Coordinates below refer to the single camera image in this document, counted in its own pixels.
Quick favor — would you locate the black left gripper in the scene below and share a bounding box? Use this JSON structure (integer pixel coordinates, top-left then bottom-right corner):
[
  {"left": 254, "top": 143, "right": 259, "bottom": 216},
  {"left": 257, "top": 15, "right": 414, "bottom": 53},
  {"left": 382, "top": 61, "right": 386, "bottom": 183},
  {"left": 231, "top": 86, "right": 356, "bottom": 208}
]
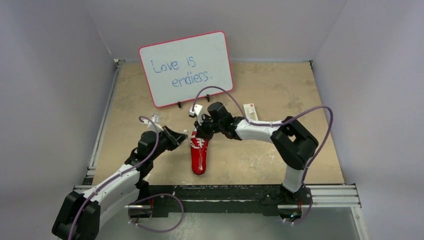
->
[{"left": 149, "top": 125, "right": 187, "bottom": 161}]

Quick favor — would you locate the white shoelace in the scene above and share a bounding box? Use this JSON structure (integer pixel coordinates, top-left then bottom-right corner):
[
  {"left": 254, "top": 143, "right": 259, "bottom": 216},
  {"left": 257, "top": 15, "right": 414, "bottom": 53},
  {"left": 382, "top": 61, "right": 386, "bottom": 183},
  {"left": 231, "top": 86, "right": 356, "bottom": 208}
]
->
[{"left": 183, "top": 120, "right": 208, "bottom": 171}]

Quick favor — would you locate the red canvas sneaker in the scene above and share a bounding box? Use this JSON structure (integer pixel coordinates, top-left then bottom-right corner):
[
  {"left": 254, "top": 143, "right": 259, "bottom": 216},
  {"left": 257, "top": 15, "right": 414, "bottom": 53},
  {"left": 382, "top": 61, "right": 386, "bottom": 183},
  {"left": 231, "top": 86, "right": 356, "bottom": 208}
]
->
[{"left": 190, "top": 130, "right": 210, "bottom": 177}]

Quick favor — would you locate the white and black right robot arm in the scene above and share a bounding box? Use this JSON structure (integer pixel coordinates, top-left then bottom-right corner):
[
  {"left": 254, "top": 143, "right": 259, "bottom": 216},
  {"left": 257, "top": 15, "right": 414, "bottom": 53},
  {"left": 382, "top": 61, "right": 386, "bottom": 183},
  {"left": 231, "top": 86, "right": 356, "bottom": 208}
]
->
[{"left": 188, "top": 102, "right": 319, "bottom": 204}]

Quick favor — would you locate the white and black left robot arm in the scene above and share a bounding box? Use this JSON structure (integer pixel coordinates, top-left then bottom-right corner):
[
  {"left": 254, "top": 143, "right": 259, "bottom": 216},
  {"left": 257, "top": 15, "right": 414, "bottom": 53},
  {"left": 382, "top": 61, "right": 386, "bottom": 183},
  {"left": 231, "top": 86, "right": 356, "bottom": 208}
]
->
[{"left": 51, "top": 126, "right": 189, "bottom": 240}]

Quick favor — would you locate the small white cardboard box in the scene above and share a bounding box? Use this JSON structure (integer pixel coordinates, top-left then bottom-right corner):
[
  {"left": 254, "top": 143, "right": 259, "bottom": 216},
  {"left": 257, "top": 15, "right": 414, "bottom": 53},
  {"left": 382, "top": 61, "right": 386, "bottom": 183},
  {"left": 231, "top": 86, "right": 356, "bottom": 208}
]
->
[{"left": 243, "top": 103, "right": 259, "bottom": 121}]

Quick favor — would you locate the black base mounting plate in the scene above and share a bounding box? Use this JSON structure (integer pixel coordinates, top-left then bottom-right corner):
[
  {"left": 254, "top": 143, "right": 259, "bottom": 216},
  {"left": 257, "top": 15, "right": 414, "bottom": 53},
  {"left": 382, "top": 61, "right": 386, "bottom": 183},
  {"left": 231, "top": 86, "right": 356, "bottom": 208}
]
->
[{"left": 126, "top": 184, "right": 313, "bottom": 222}]

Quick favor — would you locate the pink framed whiteboard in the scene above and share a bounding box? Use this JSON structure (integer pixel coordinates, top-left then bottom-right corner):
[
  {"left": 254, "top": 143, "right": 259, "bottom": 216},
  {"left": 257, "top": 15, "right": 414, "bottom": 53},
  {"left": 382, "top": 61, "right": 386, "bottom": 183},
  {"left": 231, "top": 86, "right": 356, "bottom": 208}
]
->
[{"left": 138, "top": 31, "right": 234, "bottom": 108}]

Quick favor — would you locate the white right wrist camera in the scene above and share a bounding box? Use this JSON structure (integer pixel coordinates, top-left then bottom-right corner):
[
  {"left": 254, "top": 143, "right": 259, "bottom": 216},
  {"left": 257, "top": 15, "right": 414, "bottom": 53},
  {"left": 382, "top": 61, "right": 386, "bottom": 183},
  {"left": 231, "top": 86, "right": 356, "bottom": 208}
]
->
[{"left": 188, "top": 104, "right": 204, "bottom": 125}]

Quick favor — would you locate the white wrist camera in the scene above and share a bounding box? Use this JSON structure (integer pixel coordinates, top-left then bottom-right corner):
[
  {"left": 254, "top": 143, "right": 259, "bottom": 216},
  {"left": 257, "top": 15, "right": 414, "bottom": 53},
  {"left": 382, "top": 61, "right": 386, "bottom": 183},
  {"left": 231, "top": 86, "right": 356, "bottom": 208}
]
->
[
  {"left": 148, "top": 114, "right": 163, "bottom": 132},
  {"left": 188, "top": 104, "right": 204, "bottom": 125}
]

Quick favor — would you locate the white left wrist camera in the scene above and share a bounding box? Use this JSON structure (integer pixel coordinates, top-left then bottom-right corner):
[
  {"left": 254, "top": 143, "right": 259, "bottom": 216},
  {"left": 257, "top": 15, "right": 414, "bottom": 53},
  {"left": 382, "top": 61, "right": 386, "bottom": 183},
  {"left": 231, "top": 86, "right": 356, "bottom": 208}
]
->
[{"left": 148, "top": 114, "right": 163, "bottom": 132}]

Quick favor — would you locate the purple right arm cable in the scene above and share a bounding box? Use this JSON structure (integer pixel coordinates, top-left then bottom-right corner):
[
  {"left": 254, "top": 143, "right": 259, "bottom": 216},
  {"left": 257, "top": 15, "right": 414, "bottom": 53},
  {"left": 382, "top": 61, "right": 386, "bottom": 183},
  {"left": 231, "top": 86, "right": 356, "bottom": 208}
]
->
[{"left": 192, "top": 86, "right": 334, "bottom": 186}]

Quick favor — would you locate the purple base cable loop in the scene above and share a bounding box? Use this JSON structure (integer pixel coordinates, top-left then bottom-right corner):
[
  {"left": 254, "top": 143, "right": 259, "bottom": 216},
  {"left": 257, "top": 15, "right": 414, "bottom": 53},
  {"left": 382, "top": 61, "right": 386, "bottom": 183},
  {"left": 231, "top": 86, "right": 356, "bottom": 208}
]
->
[{"left": 127, "top": 193, "right": 185, "bottom": 234}]

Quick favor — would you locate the aluminium frame rail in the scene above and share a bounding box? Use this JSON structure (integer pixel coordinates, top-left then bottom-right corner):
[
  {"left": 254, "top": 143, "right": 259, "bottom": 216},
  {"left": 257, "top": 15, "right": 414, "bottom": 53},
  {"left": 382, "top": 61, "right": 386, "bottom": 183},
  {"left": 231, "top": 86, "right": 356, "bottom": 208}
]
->
[{"left": 72, "top": 184, "right": 362, "bottom": 210}]

